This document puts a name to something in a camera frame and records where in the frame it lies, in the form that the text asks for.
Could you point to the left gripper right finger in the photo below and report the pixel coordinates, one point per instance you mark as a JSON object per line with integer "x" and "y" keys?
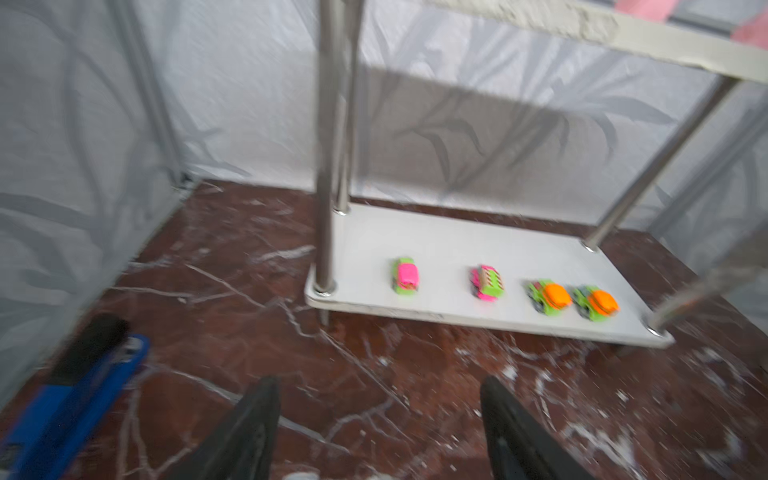
{"x": 518, "y": 446}

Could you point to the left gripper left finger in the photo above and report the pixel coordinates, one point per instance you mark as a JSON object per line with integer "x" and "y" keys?
{"x": 242, "y": 444}

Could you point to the orange green toy truck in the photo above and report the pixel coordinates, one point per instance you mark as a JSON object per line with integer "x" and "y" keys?
{"x": 548, "y": 298}
{"x": 594, "y": 304}

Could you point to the pink green toy truck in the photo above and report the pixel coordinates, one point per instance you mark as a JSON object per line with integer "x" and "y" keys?
{"x": 406, "y": 276}
{"x": 487, "y": 283}

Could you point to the pink toy pig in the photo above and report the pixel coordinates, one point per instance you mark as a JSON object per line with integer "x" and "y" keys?
{"x": 754, "y": 32}
{"x": 650, "y": 10}

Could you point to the white two-tier shelf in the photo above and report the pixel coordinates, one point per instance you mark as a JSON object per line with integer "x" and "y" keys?
{"x": 357, "y": 244}

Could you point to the blue stapler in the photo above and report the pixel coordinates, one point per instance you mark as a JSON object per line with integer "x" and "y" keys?
{"x": 80, "y": 389}

